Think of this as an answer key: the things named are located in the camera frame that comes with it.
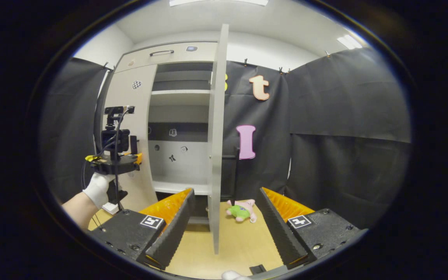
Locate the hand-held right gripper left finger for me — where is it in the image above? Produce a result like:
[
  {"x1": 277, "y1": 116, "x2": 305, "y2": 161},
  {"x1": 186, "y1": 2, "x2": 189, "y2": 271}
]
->
[{"x1": 88, "y1": 188, "x2": 195, "y2": 271}]

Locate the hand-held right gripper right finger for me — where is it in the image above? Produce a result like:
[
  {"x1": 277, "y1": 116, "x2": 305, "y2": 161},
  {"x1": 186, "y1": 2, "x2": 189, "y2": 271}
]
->
[{"x1": 256, "y1": 187, "x2": 368, "y2": 270}]

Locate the heart-sticker beige cabinet door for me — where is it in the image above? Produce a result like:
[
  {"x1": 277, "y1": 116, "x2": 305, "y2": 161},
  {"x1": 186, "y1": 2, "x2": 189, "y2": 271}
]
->
[{"x1": 103, "y1": 63, "x2": 158, "y2": 214}]

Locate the beige double-door shoe cabinet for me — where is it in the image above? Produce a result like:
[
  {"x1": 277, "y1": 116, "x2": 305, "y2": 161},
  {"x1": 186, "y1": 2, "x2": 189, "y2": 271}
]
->
[{"x1": 94, "y1": 41, "x2": 220, "y2": 226}]

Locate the ceiling light panel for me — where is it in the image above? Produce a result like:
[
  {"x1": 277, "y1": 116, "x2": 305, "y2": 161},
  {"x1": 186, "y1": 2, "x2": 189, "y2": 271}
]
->
[
  {"x1": 337, "y1": 34, "x2": 363, "y2": 50},
  {"x1": 169, "y1": 0, "x2": 269, "y2": 7}
]

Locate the beige cabinet drawer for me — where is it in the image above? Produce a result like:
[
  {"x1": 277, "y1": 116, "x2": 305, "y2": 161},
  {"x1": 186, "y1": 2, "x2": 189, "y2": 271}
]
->
[{"x1": 113, "y1": 42, "x2": 219, "y2": 74}]

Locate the black backdrop cloth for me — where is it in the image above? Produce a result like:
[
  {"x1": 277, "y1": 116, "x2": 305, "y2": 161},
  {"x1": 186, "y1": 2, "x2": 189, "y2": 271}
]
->
[{"x1": 39, "y1": 47, "x2": 411, "y2": 230}]

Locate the beige shoe cabinet door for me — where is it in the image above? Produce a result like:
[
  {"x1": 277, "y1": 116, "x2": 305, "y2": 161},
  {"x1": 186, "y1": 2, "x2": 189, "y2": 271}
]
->
[{"x1": 207, "y1": 24, "x2": 241, "y2": 255}]

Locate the pink and green plush toy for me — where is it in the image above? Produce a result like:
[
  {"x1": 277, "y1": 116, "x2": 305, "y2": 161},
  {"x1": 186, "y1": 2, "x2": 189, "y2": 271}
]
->
[{"x1": 226, "y1": 199, "x2": 257, "y2": 224}]

